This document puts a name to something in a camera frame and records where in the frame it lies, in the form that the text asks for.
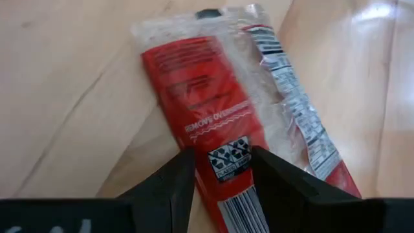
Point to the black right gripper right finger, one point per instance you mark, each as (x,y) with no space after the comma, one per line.
(284,194)

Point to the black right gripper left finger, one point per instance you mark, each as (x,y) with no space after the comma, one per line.
(161,204)

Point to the red popcorn bag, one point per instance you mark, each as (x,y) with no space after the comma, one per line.
(207,90)

